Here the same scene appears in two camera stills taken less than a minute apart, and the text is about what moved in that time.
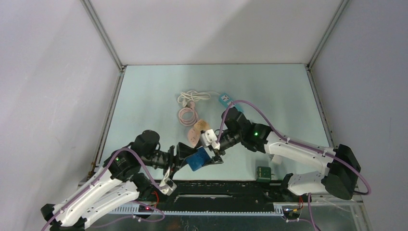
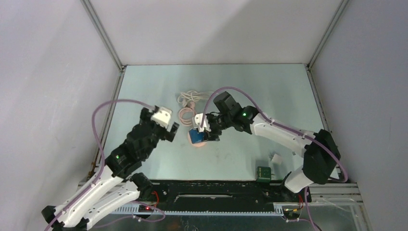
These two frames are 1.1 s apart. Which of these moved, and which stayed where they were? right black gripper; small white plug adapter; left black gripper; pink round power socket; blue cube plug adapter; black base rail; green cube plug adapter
Moved: blue cube plug adapter; right black gripper; left black gripper
Stayed: black base rail; small white plug adapter; green cube plug adapter; pink round power socket
